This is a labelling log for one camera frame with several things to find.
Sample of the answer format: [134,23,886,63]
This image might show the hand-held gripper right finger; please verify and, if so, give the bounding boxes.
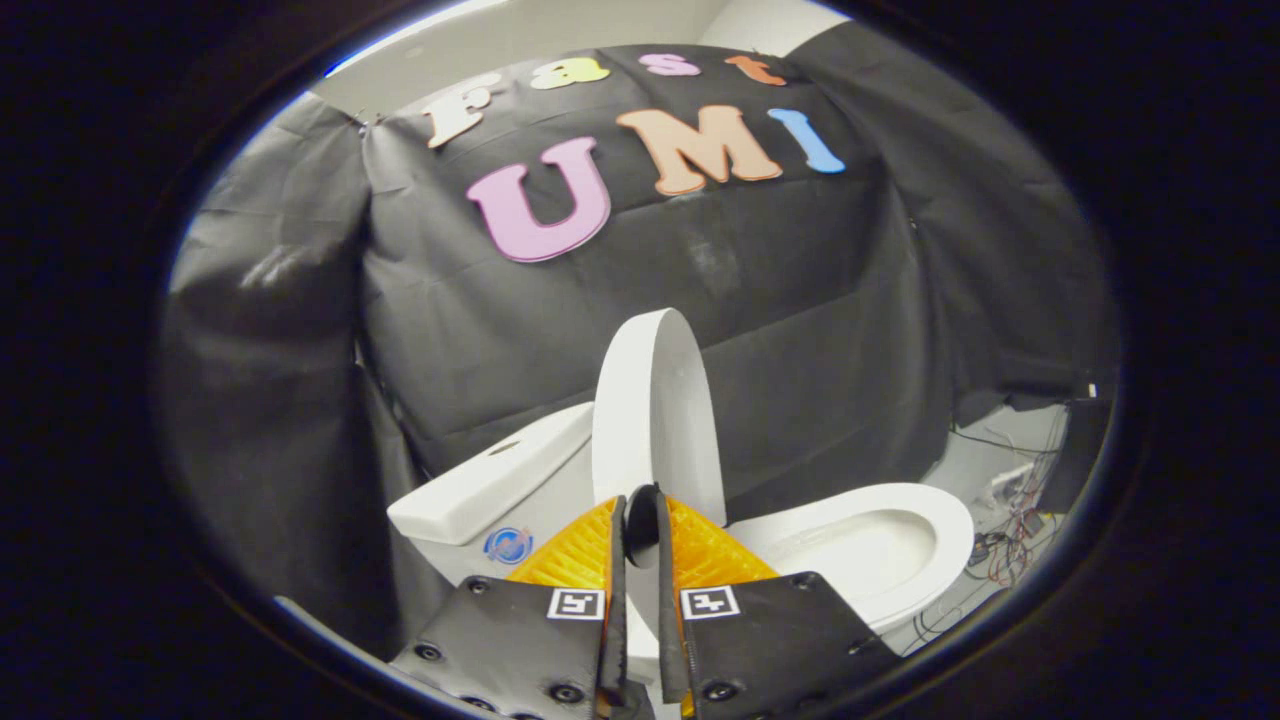
[652,485,903,720]

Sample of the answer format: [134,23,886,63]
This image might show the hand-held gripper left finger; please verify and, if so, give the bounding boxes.
[388,495,629,720]

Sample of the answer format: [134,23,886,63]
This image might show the white ceramic toilet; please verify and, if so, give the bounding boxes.
[388,402,976,701]

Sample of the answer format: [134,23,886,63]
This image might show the black backdrop cloth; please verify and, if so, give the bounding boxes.
[160,22,1119,661]

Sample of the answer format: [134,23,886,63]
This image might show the white toilet seat ring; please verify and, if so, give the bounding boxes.
[728,483,976,636]

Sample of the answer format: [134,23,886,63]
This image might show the tangle of thin floor cables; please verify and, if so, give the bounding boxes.
[910,425,1071,651]

